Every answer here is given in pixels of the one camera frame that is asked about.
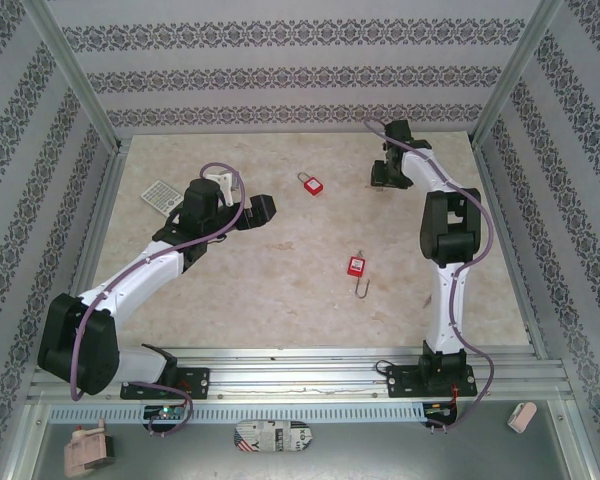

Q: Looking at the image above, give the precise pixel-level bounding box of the plain red padlock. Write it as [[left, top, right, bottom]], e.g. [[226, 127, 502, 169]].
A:
[[297, 171, 325, 197]]

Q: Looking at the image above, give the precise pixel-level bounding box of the red padlock with white label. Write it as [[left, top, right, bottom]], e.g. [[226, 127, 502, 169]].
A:
[[347, 254, 372, 301]]

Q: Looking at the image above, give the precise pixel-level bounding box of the white calculator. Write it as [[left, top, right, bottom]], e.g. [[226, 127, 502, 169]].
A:
[[139, 179, 184, 217]]

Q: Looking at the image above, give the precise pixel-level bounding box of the newspaper print oval case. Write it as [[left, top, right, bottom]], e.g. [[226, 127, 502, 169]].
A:
[[233, 419, 313, 455]]

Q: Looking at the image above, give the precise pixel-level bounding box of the small pink case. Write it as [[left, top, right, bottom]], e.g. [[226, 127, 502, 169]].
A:
[[505, 401, 538, 435]]

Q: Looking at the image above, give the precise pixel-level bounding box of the pink toy machine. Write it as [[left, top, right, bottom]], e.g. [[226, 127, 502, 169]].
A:
[[62, 418, 117, 479]]

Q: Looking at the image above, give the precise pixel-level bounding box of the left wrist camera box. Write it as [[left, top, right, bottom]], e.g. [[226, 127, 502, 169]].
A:
[[203, 169, 242, 207]]

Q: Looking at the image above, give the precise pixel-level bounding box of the aluminium side rail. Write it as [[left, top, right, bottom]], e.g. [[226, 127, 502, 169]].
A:
[[49, 142, 126, 366], [472, 142, 549, 360]]

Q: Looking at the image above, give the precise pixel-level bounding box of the aluminium frame post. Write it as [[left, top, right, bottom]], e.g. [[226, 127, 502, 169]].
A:
[[471, 0, 567, 149], [19, 0, 124, 154]]

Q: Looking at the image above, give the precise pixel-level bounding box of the aluminium mounting rail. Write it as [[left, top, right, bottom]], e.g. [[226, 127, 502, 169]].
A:
[[27, 347, 575, 401]]

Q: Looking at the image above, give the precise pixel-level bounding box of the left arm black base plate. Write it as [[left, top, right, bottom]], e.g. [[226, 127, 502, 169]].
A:
[[119, 367, 211, 401]]

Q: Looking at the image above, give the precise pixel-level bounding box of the grey slotted cable duct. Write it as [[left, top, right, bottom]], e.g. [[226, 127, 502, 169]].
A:
[[47, 402, 427, 424]]

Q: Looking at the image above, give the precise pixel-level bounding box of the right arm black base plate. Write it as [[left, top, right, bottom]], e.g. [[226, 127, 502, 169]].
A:
[[383, 363, 479, 400]]

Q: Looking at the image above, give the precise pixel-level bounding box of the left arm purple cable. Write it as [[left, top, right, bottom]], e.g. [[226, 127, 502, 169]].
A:
[[68, 162, 246, 437]]

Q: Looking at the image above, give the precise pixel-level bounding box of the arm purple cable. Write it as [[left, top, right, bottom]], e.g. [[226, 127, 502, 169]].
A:
[[364, 118, 496, 435], [68, 162, 246, 437]]

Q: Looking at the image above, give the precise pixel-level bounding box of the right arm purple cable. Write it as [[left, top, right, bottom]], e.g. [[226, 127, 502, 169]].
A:
[[364, 118, 496, 435]]

